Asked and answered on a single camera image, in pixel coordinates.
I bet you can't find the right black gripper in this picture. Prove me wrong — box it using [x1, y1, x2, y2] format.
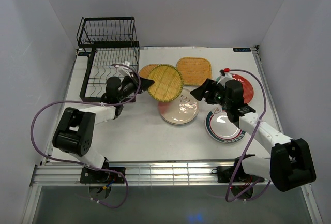
[190, 78, 231, 109]

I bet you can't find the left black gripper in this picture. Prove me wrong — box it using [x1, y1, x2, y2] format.
[117, 71, 154, 102]

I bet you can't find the orange round woven plate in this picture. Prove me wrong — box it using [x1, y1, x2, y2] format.
[139, 64, 159, 79]

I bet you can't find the green-rimmed round bamboo plate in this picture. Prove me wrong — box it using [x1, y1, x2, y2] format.
[148, 64, 184, 102]

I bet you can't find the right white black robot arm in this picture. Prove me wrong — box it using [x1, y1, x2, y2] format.
[190, 79, 317, 192]

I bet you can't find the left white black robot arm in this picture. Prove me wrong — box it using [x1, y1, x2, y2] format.
[52, 75, 155, 183]

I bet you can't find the orange square woven tray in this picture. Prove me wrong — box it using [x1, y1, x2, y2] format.
[176, 57, 212, 86]

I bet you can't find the pink and cream ceramic plate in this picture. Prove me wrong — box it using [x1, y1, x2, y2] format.
[158, 88, 199, 125]

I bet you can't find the white plate with green rim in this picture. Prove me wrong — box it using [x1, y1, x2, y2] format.
[205, 107, 246, 144]

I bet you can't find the red and teal floral plate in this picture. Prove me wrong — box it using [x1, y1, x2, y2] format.
[232, 73, 254, 104]

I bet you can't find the blue table label sticker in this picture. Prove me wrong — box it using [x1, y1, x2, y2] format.
[233, 48, 251, 52]

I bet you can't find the black wire dish rack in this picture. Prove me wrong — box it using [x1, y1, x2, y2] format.
[76, 17, 140, 102]

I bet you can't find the aluminium frame rail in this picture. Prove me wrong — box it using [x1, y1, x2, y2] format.
[30, 163, 311, 187]

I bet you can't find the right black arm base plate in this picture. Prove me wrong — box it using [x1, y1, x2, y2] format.
[211, 166, 265, 183]

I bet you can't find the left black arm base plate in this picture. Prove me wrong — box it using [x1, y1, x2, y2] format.
[79, 167, 125, 184]

